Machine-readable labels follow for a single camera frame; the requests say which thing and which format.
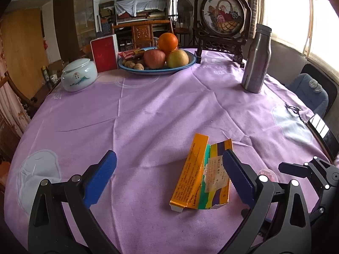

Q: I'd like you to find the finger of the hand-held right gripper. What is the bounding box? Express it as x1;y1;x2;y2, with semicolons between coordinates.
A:
279;157;339;191

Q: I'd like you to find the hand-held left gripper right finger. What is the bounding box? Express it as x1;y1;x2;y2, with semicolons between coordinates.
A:
220;149;311;254

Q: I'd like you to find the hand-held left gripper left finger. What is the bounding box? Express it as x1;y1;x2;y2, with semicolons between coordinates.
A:
28;150;118;254

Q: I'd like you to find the orange carton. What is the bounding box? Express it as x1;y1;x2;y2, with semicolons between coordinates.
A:
169;133;233;213

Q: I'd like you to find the black smartphone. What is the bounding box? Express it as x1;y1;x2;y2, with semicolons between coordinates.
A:
308;113;339;160

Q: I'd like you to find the blue seat cushion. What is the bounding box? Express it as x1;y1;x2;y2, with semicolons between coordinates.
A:
285;73;329;117

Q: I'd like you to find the purple tablecloth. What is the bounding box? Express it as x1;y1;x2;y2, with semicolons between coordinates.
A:
4;48;339;254

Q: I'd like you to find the white ceramic jar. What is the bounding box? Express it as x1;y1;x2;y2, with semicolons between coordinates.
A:
61;58;98;92

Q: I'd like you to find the stainless steel bottle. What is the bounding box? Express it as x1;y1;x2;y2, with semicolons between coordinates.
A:
240;23;272;94

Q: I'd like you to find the wooden armchair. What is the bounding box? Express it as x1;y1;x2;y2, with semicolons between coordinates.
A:
3;71;38;113

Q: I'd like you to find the blue rimmed fruit plate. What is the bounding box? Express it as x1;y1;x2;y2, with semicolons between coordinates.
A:
118;48;198;76

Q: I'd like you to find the red gift box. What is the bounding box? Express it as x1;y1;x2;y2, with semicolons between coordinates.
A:
90;34;119;74

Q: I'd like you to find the red snack packet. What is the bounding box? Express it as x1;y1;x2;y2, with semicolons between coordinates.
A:
118;50;149;60

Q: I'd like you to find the red apple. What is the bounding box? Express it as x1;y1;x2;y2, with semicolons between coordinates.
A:
143;49;166;69

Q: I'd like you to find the yellow-green apple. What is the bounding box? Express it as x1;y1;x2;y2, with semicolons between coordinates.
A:
166;49;189;69

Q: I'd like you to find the wooden door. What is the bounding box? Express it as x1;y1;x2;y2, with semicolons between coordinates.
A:
0;8;50;105

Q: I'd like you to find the carved wooden chair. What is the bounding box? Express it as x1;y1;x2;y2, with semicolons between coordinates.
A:
111;20;171;51

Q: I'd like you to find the orange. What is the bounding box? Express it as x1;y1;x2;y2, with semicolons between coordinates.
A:
158;32;178;53

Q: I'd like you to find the dark wooden cabinet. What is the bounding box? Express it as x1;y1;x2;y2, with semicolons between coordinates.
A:
53;0;96;57

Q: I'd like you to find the round embroidered table screen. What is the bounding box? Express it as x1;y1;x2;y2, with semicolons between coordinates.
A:
192;0;252;68

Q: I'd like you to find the standing fan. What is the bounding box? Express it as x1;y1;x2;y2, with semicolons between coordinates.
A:
176;0;194;46

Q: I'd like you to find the white dust sheet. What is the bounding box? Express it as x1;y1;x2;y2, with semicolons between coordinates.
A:
114;0;168;17

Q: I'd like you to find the metal key chain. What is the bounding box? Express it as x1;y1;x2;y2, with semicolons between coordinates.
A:
285;102;309;125

